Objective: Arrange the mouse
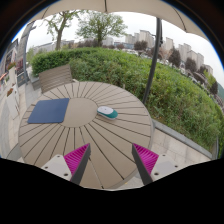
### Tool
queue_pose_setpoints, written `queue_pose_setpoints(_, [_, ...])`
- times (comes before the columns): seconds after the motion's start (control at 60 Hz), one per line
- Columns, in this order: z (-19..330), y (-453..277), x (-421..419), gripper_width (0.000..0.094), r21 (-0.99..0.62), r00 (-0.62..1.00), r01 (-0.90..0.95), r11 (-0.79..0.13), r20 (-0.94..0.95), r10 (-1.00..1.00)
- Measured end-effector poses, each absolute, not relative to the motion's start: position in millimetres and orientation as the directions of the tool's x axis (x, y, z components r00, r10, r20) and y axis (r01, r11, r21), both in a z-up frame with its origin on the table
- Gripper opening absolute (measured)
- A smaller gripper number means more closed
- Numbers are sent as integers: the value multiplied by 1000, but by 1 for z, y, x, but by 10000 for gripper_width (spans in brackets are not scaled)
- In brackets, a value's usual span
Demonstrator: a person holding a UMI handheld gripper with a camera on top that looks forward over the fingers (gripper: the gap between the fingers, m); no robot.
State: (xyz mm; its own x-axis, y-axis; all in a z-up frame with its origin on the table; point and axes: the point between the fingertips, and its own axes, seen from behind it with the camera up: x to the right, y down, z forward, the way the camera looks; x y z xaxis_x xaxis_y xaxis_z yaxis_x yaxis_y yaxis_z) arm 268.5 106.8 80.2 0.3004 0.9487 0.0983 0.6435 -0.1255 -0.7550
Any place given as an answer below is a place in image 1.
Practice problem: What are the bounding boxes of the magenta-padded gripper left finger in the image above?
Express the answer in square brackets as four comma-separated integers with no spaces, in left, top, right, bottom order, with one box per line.
[40,143,92,186]

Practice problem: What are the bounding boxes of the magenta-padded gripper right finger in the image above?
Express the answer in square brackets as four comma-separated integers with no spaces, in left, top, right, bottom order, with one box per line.
[131,143,184,186]

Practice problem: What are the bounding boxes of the white and teal computer mouse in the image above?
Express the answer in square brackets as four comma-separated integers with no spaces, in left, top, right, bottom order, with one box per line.
[96,105,119,120]

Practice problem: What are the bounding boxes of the blue rectangular mouse pad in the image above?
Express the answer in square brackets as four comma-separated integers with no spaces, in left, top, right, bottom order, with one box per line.
[27,97,70,125]

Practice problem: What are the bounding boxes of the green trimmed hedge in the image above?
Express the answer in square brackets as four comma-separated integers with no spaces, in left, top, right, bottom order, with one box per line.
[30,46,224,158]

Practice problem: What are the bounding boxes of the brown slatted outdoor chair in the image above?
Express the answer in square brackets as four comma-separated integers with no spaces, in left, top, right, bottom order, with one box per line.
[38,64,79,94]

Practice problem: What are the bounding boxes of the dark curved umbrella pole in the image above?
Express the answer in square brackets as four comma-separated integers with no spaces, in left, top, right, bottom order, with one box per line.
[142,17,164,105]

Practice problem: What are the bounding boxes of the distant apartment buildings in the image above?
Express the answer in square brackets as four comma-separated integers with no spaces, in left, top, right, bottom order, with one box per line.
[124,29,214,76]

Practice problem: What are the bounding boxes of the bare-trunked leaning tree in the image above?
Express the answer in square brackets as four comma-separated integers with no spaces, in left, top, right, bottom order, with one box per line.
[43,9,83,51]

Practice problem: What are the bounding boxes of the round leafy green tree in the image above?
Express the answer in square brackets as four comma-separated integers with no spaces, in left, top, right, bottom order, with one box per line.
[75,11,128,48]

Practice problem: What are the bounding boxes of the tall grey sign post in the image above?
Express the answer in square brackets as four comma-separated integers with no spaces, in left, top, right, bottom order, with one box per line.
[16,21,36,88]

